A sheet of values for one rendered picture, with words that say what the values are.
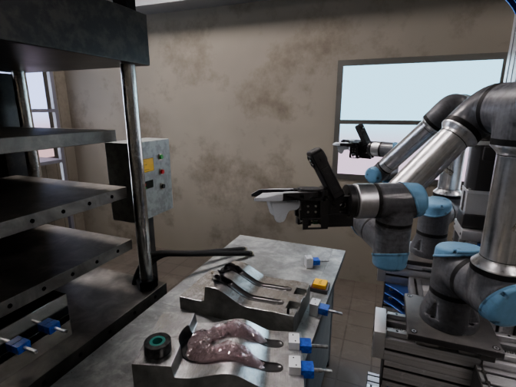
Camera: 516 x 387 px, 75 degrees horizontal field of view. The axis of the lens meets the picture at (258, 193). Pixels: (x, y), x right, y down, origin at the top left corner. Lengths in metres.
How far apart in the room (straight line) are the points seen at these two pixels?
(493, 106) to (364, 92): 2.27
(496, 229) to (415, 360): 0.47
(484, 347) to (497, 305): 0.20
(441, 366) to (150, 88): 3.52
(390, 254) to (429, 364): 0.47
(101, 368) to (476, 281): 1.13
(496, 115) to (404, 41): 2.32
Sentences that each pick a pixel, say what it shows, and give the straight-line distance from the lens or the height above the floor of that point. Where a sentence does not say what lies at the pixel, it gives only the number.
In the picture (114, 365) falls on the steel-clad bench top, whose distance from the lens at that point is 1.34.
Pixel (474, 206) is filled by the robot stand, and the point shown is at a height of 1.33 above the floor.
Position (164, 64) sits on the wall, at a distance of 3.84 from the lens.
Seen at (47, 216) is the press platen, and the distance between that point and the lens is 1.38.
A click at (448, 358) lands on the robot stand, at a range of 1.16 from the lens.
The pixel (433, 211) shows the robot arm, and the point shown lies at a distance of 1.50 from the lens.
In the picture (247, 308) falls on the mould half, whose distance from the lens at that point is 1.37.
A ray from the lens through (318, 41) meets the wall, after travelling 3.22.
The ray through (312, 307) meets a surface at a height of 0.84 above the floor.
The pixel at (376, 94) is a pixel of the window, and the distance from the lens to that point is 3.09.
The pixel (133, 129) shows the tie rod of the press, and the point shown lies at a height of 1.54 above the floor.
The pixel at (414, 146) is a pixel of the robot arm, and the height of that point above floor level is 1.48.
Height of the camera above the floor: 1.63
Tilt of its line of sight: 14 degrees down
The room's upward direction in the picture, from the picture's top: straight up
